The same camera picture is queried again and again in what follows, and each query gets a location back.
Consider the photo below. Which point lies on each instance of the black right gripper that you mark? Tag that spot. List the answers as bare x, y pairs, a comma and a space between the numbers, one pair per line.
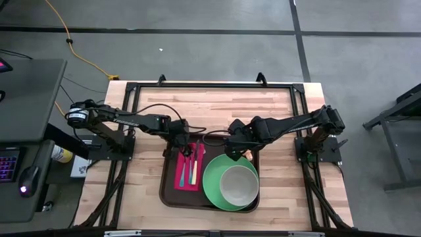
251, 135

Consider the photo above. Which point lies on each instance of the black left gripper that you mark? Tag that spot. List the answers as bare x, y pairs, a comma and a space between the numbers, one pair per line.
180, 133

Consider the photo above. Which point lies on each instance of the orange mug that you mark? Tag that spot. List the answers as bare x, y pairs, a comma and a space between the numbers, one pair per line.
249, 156

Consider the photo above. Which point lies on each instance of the red cloth napkin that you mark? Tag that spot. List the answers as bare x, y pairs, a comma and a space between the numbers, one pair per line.
177, 177

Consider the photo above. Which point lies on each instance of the dark brown plastic tray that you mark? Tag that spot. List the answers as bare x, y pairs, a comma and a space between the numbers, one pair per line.
167, 194

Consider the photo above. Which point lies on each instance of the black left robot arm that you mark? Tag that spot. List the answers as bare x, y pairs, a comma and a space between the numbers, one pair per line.
131, 120

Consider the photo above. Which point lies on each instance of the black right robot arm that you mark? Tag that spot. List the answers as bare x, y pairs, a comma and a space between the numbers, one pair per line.
296, 126

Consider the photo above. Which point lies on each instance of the grey bowl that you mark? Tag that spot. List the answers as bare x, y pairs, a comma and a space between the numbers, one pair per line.
239, 186

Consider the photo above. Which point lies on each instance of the green plate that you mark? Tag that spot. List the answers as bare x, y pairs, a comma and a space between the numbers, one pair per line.
210, 184

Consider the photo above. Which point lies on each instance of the white printed box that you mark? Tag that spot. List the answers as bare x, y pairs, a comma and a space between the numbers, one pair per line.
80, 168

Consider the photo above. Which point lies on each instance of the yellow and white can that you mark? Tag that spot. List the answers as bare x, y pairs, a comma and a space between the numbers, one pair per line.
64, 154

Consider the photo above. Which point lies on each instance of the black caster wheel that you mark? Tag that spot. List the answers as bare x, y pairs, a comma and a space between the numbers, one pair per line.
48, 206

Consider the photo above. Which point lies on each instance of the black metal stand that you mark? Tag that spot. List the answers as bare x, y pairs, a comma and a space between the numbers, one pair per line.
394, 158

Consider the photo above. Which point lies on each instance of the black computer mouse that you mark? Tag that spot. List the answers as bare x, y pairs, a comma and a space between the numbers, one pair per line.
29, 182

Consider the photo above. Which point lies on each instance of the grey desk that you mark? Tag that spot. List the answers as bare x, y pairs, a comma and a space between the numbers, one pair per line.
19, 115

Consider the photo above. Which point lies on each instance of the backlit keyboard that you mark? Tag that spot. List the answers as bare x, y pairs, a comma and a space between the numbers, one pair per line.
7, 168

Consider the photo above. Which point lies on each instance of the dark device with pink screen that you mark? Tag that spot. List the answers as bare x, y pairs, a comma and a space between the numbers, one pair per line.
4, 66

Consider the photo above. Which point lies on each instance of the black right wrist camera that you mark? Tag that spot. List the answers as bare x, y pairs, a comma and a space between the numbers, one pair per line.
237, 126

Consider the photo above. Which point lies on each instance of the black aluminium table frame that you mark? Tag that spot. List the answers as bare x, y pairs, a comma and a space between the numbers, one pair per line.
213, 85

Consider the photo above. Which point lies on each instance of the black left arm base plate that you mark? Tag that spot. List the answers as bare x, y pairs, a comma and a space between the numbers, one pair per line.
98, 154

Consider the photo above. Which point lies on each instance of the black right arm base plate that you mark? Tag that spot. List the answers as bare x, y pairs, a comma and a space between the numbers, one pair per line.
330, 156

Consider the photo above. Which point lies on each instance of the silver metal bracket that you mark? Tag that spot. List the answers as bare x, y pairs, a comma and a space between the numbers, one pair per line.
121, 233
306, 234

